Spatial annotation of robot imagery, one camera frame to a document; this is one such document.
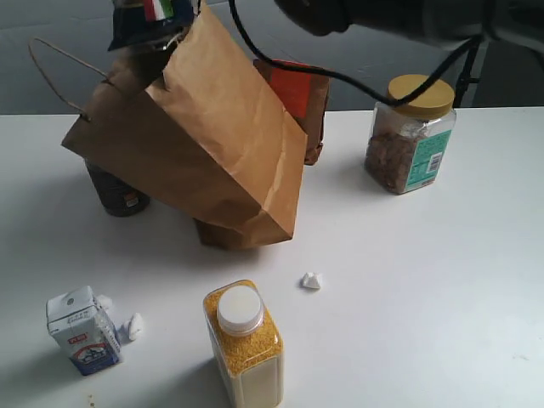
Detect small brown pouch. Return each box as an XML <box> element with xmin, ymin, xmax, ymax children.
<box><xmin>253</xmin><ymin>59</ymin><xmax>331</xmax><ymax>166</ymax></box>

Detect black light stand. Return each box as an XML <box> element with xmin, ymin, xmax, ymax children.
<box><xmin>453</xmin><ymin>45</ymin><xmax>480</xmax><ymax>108</ymax></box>

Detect spaghetti packet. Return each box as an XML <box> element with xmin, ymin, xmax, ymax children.
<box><xmin>108</xmin><ymin>0</ymin><xmax>201</xmax><ymax>52</ymax></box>

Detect millet bottle white cap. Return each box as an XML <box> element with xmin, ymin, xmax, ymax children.
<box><xmin>203</xmin><ymin>280</ymin><xmax>284</xmax><ymax>407</ymax></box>

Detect large brown paper bag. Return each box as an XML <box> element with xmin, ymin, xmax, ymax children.
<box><xmin>62</xmin><ymin>5</ymin><xmax>307</xmax><ymax>249</ymax></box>

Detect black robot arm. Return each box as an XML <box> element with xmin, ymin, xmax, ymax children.
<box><xmin>275</xmin><ymin>0</ymin><xmax>543</xmax><ymax>53</ymax></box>

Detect white blue milk carton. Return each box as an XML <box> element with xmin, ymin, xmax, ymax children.
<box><xmin>46</xmin><ymin>286</ymin><xmax>122</xmax><ymax>376</ymax></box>

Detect clear jar yellow lid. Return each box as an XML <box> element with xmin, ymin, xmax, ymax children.
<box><xmin>364</xmin><ymin>79</ymin><xmax>456</xmax><ymax>195</ymax></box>

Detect black cable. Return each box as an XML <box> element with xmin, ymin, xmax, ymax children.
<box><xmin>228</xmin><ymin>0</ymin><xmax>484</xmax><ymax>107</ymax></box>

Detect crumpled white paper piece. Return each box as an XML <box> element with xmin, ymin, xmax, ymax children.
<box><xmin>299</xmin><ymin>272</ymin><xmax>323</xmax><ymax>292</ymax></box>

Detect dark tin can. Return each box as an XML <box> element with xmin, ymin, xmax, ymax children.
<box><xmin>84</xmin><ymin>160</ymin><xmax>150</xmax><ymax>218</ymax></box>

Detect white paper scrap behind carton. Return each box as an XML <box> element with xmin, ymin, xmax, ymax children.
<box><xmin>97</xmin><ymin>295</ymin><xmax>113</xmax><ymax>311</ymax></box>

